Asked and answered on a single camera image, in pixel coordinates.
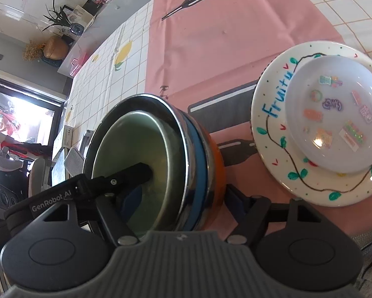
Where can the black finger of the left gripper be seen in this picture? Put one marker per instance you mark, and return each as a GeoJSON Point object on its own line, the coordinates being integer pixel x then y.
{"type": "Point", "coordinates": [123, 182]}

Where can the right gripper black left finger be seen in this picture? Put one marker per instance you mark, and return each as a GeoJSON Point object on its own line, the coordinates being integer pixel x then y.
{"type": "Point", "coordinates": [108, 207]}

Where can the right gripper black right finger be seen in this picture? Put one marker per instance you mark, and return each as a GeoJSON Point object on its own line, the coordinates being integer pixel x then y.
{"type": "Point", "coordinates": [250, 212]}

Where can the green ceramic bowl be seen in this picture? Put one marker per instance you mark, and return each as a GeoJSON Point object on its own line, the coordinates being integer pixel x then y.
{"type": "Point", "coordinates": [136, 153]}

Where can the orange steel bowl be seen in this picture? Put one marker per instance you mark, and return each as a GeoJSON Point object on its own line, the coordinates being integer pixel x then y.
{"type": "Point", "coordinates": [204, 194]}

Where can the blue steel bowl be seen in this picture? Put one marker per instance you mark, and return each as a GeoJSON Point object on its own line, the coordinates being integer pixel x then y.
{"type": "Point", "coordinates": [161, 109]}

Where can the white fruity ceramic plate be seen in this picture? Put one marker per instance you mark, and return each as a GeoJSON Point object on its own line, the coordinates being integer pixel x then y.
{"type": "Point", "coordinates": [276, 147]}

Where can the small white sticker plate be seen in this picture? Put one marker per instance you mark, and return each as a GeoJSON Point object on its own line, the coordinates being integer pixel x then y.
{"type": "Point", "coordinates": [328, 109]}

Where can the red tissue box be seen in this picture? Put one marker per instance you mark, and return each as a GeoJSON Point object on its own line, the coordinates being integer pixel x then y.
{"type": "Point", "coordinates": [77, 64]}

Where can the brown round vase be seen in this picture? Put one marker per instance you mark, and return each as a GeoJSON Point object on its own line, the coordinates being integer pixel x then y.
{"type": "Point", "coordinates": [56, 48]}

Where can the checked lemon tablecloth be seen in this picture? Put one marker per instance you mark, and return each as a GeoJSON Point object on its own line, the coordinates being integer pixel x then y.
{"type": "Point", "coordinates": [206, 57]}

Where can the green potted aloe plant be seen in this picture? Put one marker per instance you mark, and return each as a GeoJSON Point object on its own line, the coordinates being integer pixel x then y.
{"type": "Point", "coordinates": [59, 18]}

